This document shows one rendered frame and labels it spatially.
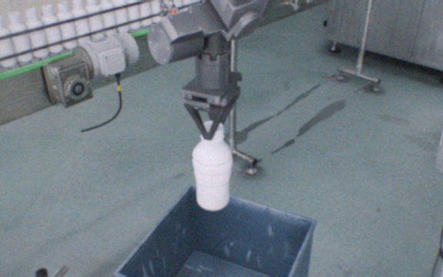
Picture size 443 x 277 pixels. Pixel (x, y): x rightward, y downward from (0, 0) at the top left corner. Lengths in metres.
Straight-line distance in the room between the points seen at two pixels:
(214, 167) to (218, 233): 0.43
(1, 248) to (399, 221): 1.97
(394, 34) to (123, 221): 2.73
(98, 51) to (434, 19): 2.89
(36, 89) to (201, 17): 1.21
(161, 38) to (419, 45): 3.60
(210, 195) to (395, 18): 3.48
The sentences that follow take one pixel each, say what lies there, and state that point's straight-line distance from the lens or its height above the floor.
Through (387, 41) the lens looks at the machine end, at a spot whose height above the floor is 0.25.
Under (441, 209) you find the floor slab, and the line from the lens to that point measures 2.79.
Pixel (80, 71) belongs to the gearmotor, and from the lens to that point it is 1.76.
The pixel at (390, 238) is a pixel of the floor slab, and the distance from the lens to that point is 2.52.
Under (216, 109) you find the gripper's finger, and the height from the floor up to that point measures 1.30.
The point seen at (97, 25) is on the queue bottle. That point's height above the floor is 1.06.
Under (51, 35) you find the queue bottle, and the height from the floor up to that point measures 1.07.
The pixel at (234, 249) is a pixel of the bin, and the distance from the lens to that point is 1.22.
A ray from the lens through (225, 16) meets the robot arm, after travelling 0.65.
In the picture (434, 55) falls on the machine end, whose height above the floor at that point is 0.23.
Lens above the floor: 1.65
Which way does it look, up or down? 32 degrees down
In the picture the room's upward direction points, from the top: straight up
